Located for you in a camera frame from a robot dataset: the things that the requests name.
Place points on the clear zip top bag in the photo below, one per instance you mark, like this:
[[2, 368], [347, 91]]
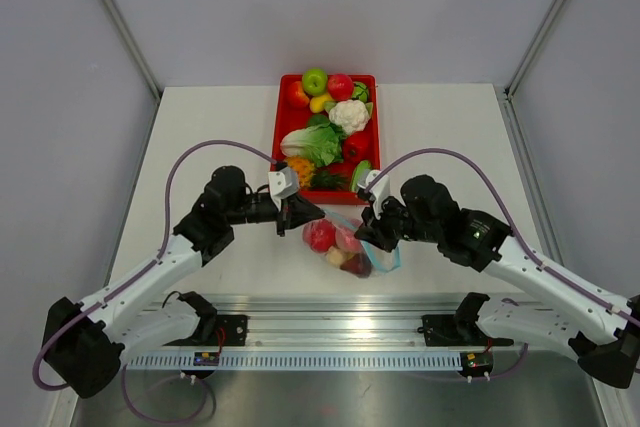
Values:
[[382, 262]]

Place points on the red plastic tray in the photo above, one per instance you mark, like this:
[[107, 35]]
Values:
[[288, 118]]

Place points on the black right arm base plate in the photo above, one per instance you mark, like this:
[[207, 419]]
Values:
[[441, 330]]

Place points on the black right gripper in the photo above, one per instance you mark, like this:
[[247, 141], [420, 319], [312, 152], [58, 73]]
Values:
[[375, 231]]

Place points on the red apple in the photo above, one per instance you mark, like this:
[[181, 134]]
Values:
[[340, 87]]

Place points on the pink peach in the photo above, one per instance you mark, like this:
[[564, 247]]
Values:
[[346, 241]]

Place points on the aluminium frame post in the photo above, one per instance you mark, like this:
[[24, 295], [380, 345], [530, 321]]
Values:
[[132, 48], [535, 46]]

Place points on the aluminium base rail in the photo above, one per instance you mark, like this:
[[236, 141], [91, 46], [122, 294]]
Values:
[[322, 324]]

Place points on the dark red onion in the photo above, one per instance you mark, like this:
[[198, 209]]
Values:
[[358, 265]]

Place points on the red bell pepper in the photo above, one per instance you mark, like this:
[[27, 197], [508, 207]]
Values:
[[355, 148]]

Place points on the white slotted cable duct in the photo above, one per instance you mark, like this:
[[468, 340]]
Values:
[[333, 361]]

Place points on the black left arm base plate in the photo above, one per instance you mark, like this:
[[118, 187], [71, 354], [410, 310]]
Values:
[[226, 329]]

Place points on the green apple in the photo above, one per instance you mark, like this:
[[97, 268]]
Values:
[[314, 81]]

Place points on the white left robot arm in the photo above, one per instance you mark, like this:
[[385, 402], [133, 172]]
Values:
[[87, 343]]

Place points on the left aluminium frame post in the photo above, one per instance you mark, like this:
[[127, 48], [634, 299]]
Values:
[[132, 48]]

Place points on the white cauliflower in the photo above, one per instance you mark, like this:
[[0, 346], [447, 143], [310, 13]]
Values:
[[351, 116]]

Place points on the green lettuce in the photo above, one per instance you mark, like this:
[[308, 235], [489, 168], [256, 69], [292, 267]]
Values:
[[321, 144]]

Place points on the garlic bulb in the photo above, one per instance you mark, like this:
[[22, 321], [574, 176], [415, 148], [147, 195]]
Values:
[[336, 257]]

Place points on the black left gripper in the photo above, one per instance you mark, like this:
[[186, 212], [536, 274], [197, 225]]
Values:
[[294, 212]]

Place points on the dark green round vegetable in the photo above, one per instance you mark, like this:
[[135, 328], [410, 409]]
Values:
[[360, 92]]

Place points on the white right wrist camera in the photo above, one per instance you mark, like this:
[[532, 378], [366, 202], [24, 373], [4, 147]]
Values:
[[374, 188]]

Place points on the small pineapple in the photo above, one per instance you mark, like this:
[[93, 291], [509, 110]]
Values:
[[313, 178]]

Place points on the yellow lemon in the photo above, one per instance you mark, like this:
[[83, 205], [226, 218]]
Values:
[[317, 103]]

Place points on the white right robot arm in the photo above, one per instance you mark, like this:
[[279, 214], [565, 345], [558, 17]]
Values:
[[487, 245]]

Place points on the green cucumber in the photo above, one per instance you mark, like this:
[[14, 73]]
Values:
[[359, 175]]

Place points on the right aluminium frame post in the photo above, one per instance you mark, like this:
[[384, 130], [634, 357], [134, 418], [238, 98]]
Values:
[[535, 46]]

